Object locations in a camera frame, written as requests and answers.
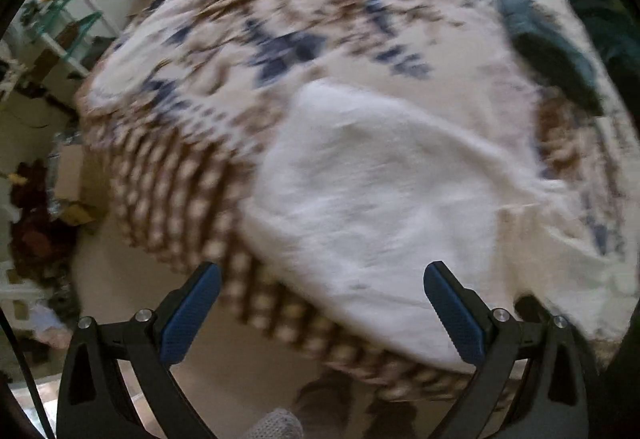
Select dark green pillow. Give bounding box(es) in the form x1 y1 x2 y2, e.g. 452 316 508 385
547 0 636 74

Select floral bed blanket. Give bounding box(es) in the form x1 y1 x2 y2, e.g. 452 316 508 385
74 0 640 402

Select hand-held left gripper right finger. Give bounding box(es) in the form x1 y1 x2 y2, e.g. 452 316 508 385
423 261 588 439

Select person's fleece robe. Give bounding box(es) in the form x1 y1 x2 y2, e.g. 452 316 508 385
244 408 304 439

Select teal shelf rack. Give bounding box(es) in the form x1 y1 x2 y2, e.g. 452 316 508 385
20 0 118 77

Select white pants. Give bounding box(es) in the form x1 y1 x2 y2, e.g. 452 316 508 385
242 80 638 372

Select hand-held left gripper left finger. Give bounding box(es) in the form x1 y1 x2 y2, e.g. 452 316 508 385
56 261 222 439

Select folded blue jeans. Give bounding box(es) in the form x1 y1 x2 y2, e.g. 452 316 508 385
494 0 605 116

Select small cardboard box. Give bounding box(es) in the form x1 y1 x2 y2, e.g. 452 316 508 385
50 144 103 226

